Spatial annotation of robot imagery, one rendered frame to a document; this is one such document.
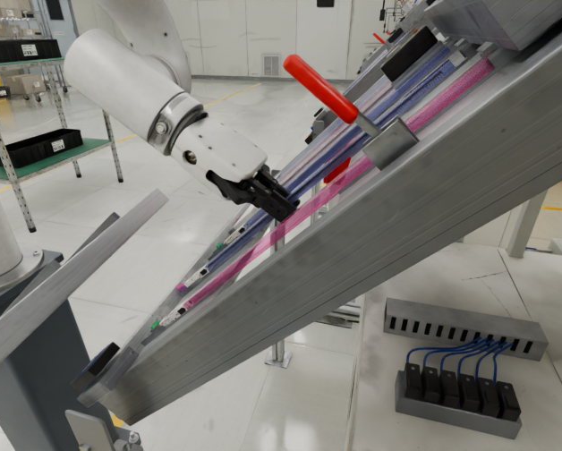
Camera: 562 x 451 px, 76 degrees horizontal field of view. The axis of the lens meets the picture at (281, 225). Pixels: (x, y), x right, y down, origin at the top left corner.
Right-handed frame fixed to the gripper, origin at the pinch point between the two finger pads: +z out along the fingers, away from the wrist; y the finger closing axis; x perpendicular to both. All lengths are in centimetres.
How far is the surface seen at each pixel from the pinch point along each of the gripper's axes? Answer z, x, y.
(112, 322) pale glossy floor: -23, 126, 51
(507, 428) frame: 42.9, 3.1, -6.1
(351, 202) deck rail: 2.4, -14.9, -21.0
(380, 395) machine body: 30.4, 14.3, -3.8
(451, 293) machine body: 42.1, 6.3, 25.6
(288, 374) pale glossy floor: 44, 80, 45
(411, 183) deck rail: 4.3, -18.2, -21.1
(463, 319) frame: 38.8, 3.1, 12.0
